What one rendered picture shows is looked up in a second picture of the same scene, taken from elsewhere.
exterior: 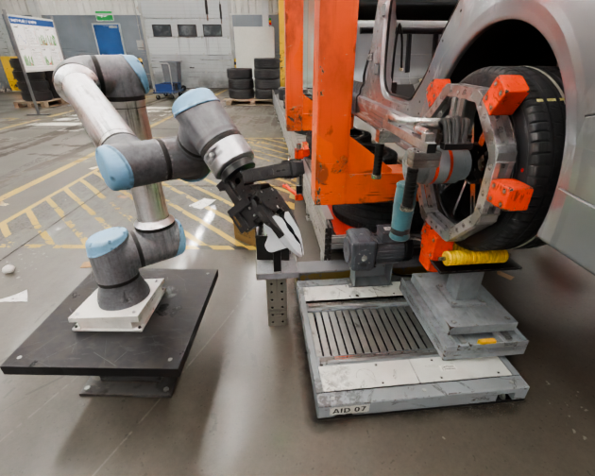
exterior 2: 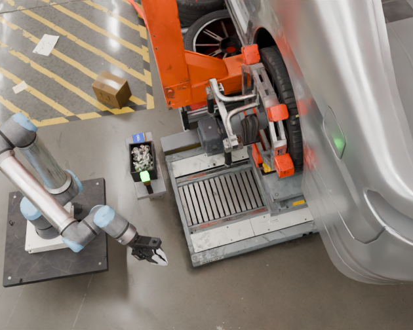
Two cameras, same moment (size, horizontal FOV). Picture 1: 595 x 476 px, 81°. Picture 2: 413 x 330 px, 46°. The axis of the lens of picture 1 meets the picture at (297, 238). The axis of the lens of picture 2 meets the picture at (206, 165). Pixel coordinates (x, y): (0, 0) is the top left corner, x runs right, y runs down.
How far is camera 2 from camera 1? 175 cm
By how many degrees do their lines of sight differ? 32
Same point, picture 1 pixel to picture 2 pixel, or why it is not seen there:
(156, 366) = (94, 270)
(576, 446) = not seen: hidden behind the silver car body
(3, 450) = (18, 317)
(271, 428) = (167, 277)
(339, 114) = (175, 56)
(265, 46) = not seen: outside the picture
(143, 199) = (50, 180)
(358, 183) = (201, 90)
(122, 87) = (24, 141)
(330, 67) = (159, 32)
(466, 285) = not seen: hidden behind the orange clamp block
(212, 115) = (115, 226)
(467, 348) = (285, 209)
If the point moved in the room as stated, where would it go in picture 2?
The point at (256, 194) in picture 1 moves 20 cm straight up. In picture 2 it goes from (143, 252) to (133, 234)
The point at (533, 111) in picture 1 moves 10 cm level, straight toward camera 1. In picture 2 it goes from (293, 124) to (286, 141)
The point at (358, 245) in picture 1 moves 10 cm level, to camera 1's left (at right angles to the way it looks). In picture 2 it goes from (208, 141) to (191, 143)
